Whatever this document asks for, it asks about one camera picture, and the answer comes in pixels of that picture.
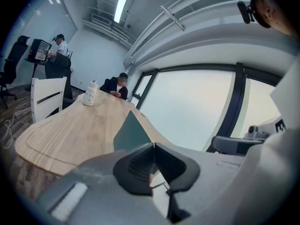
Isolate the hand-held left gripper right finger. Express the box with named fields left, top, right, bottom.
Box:
left=154, top=142, right=245, bottom=225

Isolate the person's head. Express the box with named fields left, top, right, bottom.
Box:
left=250, top=0, right=297, bottom=37

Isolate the person's grey shirt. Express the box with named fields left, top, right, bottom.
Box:
left=187, top=127, right=300, bottom=225

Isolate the white cable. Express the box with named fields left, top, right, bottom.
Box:
left=0, top=107, right=32, bottom=150

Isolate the dark green cover notebook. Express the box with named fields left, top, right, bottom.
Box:
left=113, top=110, right=153, bottom=153

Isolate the black chair with jacket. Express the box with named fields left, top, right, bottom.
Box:
left=44, top=52, right=74, bottom=99

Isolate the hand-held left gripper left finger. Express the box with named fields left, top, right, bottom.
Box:
left=35, top=142, right=165, bottom=225

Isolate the white dotted bottle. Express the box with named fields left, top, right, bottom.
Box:
left=82, top=77, right=99, bottom=107

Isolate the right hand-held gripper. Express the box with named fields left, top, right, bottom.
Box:
left=212, top=57, right=300, bottom=155

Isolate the black window frame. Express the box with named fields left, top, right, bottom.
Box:
left=134, top=61, right=283, bottom=155

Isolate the black computer case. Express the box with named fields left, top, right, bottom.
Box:
left=29, top=38, right=53, bottom=62

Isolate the long ceiling light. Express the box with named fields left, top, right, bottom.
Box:
left=113, top=0, right=130, bottom=23

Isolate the black head camera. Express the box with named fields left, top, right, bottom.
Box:
left=237, top=0, right=256, bottom=25

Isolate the white wooden chair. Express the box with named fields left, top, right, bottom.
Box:
left=30, top=76, right=68, bottom=124

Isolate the black office chair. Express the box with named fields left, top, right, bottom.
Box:
left=0, top=35, right=30, bottom=110

